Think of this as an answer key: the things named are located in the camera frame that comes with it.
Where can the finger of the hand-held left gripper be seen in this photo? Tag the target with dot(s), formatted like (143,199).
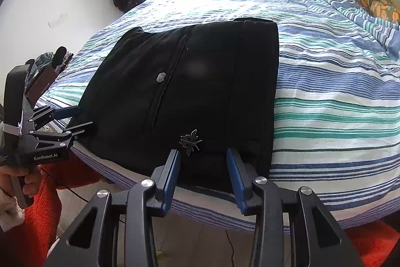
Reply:
(68,111)
(79,127)

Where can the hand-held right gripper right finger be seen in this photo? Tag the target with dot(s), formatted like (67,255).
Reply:
(235,173)

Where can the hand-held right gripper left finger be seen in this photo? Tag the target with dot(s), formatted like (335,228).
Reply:
(171,179)

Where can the black pants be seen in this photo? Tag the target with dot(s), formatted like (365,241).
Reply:
(203,82)

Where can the person's left hand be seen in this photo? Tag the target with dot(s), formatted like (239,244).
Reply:
(35,184)

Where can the brown wooden furniture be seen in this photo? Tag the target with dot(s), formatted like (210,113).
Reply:
(40,85)

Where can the pile of clothes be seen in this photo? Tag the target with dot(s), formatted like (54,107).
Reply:
(59,57)

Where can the red fuzzy rug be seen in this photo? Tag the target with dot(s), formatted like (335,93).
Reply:
(375,245)
(40,223)

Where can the striped bed sheet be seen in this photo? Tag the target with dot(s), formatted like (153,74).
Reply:
(328,98)

